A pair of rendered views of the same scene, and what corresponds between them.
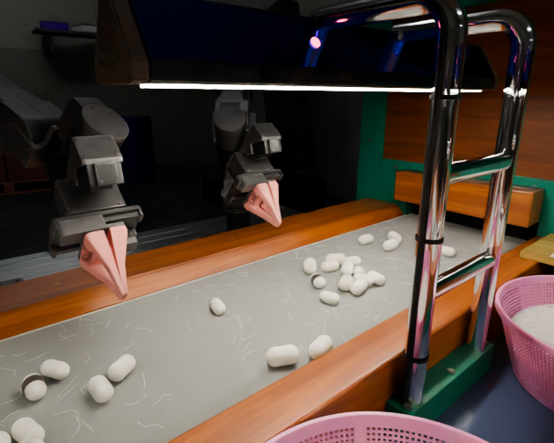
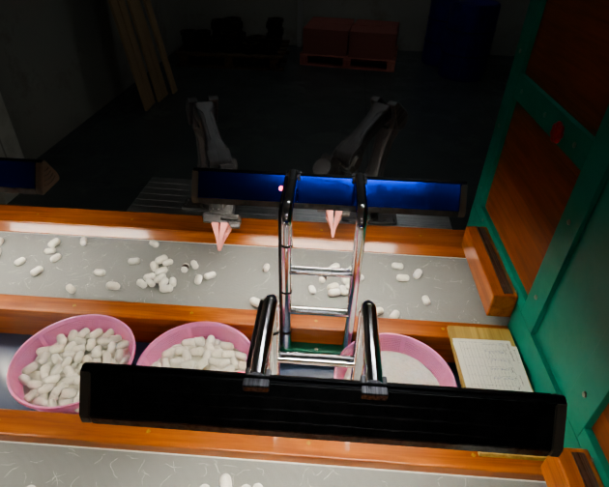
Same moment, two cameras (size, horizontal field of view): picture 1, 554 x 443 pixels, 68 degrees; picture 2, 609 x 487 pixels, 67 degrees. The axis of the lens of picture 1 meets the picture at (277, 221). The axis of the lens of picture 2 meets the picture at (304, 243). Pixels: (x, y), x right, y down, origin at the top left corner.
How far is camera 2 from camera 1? 92 cm
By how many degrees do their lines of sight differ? 42
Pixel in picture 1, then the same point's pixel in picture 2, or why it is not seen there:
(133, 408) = (201, 291)
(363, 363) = not seen: hidden behind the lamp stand
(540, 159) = (528, 274)
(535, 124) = (535, 246)
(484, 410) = (322, 372)
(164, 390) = (214, 291)
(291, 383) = (238, 312)
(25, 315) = (204, 235)
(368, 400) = not seen: hidden behind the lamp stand
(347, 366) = not seen: hidden behind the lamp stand
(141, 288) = (251, 242)
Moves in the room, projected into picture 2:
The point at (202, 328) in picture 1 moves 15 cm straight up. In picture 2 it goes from (251, 274) to (249, 231)
